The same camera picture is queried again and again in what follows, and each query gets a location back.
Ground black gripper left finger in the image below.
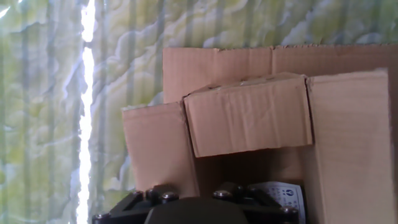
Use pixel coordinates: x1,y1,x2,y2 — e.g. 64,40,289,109
91,183,180,224

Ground brown cardboard box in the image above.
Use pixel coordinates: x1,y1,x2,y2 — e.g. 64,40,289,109
121,68,398,224

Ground white printed paper slip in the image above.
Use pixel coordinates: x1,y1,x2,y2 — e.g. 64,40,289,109
248,181,307,224

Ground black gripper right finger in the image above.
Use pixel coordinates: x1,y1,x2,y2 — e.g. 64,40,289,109
213,182,301,224

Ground green marble pattern mat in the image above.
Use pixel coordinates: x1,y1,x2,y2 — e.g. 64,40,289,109
0,0,398,224

